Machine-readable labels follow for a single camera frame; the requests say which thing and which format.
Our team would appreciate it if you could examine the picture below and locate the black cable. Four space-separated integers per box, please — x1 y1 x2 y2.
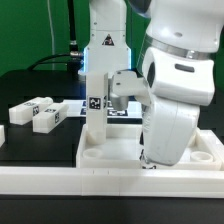
27 0 84 72

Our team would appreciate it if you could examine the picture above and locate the white desk top panel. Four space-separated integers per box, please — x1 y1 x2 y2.
76 124 224 171

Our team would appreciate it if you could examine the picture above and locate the sheet with four tags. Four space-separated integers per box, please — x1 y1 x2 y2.
63 100 141 119

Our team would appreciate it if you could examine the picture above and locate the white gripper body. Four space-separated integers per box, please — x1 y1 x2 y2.
142 47 214 166

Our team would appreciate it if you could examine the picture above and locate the white U-shaped obstacle fence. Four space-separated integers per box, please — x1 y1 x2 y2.
0 125 224 199

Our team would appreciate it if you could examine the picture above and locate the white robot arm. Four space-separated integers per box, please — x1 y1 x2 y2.
94 0 224 166

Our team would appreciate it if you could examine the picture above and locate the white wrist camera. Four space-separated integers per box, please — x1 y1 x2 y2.
110 70 150 111

